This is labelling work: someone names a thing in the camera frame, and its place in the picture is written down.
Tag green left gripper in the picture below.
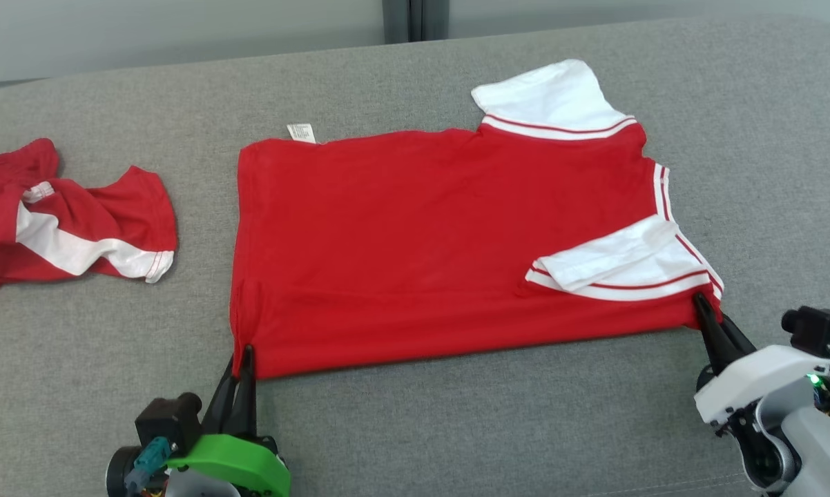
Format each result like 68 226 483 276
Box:
106 345 291 497

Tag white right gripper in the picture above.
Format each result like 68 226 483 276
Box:
691 293 830 430

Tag red white-sleeved t-shirt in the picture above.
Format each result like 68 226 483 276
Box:
229 59 725 380

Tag red shorts with white stripe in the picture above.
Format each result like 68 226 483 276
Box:
0 138 179 309

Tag left teal-plug camera cable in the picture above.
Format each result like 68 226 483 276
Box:
124 437 171 495

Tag grey partition post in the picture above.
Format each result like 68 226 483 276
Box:
382 0 450 43

